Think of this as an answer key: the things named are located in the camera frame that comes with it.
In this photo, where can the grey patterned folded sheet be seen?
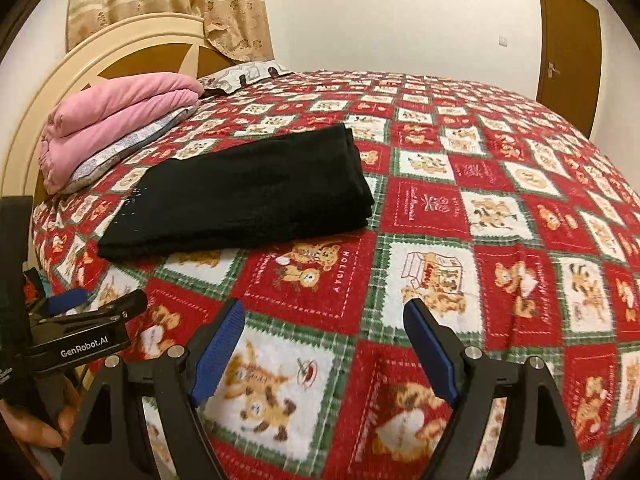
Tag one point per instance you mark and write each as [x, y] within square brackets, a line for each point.
[97, 165]

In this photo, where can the red checkered holiday bedspread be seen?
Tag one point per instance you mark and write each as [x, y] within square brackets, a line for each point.
[513, 228]

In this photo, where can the person's left hand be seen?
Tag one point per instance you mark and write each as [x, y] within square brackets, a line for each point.
[29, 429]

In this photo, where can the black pants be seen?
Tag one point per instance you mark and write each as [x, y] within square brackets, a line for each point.
[284, 188]

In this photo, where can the pink folded blanket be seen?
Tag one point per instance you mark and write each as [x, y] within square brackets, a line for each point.
[89, 121]

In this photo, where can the white patterned pillow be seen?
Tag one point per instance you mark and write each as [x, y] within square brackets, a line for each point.
[239, 76]

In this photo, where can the cream wooden headboard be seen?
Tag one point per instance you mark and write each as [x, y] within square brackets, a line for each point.
[156, 42]

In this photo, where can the brown wooden door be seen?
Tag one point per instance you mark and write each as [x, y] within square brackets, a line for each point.
[571, 57]

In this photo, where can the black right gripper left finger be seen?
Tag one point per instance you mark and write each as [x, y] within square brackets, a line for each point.
[210, 350]

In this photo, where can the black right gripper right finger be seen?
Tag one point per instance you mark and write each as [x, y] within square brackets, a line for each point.
[438, 350]

